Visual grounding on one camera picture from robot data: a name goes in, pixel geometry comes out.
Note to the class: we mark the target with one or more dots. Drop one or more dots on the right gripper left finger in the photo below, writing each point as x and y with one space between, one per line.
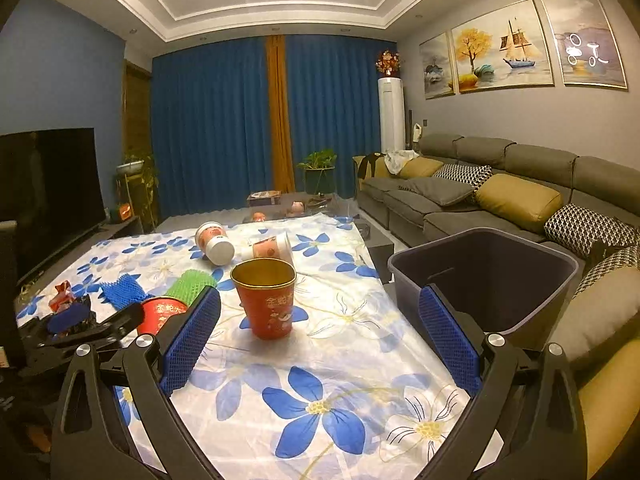
89 437

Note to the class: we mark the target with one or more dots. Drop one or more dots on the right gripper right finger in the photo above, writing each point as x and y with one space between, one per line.
523 420

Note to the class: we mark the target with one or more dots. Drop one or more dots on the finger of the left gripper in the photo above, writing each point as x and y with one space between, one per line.
114 327
74 319

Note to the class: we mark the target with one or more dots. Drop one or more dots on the red plastic bag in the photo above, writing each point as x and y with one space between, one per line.
63 298

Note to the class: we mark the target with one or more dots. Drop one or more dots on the red paper cup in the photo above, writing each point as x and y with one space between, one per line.
156 311

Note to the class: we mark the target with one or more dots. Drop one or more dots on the blue foam net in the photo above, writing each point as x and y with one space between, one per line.
124 291

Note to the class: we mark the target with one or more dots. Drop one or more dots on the green foam net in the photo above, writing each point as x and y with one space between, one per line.
190 284

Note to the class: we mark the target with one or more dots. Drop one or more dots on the white orange paper cup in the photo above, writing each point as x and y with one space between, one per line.
276 247
213 241

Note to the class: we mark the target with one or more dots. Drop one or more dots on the gold rimmed red cup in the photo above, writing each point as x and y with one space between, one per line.
266 290

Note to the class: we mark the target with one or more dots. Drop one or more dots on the dark grey trash bin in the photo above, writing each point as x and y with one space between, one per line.
507 284

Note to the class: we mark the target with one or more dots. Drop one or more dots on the grey tv cabinet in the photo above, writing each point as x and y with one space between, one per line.
58 262

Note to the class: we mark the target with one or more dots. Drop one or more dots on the orange lantern ornament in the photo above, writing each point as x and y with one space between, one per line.
121 213

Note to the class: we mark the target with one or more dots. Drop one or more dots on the grey square cushion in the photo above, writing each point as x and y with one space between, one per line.
600 320

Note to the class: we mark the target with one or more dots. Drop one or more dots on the black flat television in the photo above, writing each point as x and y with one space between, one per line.
50 188

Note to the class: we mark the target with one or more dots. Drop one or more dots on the plant on wooden stand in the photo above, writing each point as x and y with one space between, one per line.
136 181

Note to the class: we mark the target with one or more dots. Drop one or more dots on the patterned cushion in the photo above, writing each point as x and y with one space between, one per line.
576 228
625 258
474 176

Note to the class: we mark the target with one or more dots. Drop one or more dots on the box on coffee table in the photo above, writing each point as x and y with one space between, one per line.
264 198

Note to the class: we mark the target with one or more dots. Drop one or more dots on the near patterned cushion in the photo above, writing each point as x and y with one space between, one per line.
576 228

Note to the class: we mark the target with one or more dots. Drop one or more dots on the floral blue white tablecloth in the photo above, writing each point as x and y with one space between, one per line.
352 392

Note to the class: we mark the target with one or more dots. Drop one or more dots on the near mustard cushion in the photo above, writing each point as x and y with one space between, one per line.
525 203

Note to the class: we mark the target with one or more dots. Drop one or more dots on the mustard cushion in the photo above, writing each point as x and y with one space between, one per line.
420 167
525 203

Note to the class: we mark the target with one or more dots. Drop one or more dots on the blue window curtain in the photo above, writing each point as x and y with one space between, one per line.
210 116

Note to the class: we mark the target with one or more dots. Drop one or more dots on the orange centre curtain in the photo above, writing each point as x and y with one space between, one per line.
283 174

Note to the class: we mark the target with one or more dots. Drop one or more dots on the grey sectional sofa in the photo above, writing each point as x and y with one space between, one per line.
608 393

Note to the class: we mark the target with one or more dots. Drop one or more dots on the grey flat cushion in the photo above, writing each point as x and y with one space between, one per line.
443 192

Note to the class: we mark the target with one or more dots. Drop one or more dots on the far patterned cushion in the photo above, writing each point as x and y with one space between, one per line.
474 176

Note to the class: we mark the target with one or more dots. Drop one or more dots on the potted green plant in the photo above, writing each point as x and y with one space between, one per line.
319 172

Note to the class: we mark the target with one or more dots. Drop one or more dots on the far mustard cushion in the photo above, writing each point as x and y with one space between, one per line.
420 167

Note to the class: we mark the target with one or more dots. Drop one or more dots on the white cloth on sofa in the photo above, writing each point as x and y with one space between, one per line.
395 161

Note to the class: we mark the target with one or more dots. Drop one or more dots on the white standing air conditioner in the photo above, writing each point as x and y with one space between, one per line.
391 104

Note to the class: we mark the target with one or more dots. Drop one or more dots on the right cloudy painting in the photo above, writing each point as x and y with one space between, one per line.
585 44

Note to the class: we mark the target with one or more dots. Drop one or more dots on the sailboat tree painting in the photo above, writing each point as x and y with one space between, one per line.
501 49

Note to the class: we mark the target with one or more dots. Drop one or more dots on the left landscape painting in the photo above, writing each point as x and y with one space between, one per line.
436 67

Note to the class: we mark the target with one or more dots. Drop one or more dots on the red gold flower ornament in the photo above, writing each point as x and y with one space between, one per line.
388 64

